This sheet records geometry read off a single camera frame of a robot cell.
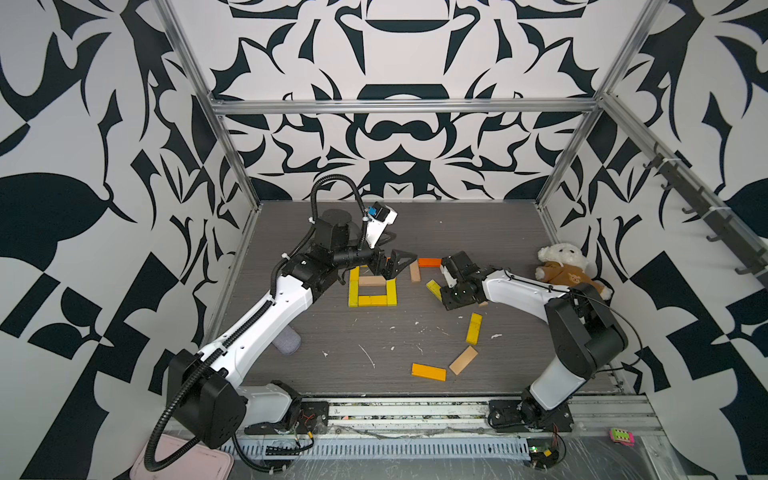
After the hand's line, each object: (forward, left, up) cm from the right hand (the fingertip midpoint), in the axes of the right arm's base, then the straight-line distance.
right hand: (447, 293), depth 95 cm
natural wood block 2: (+8, +10, 0) cm, 13 cm away
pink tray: (-42, +61, +2) cm, 74 cm away
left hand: (-1, +16, +29) cm, 33 cm away
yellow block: (-1, +29, 0) cm, 29 cm away
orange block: (-10, +19, +34) cm, 40 cm away
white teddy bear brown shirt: (+7, -36, +6) cm, 37 cm away
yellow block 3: (-2, +24, 0) cm, 24 cm away
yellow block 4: (+2, +4, 0) cm, 4 cm away
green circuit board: (-40, -17, -3) cm, 44 cm away
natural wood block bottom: (-20, -2, -1) cm, 20 cm away
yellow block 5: (-11, -6, -1) cm, 13 cm away
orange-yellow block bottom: (-23, +8, -1) cm, 24 cm away
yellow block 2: (+1, +18, 0) cm, 18 cm away
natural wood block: (+4, +24, +1) cm, 24 cm away
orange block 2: (+11, +4, +1) cm, 12 cm away
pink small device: (-38, -35, +1) cm, 51 cm away
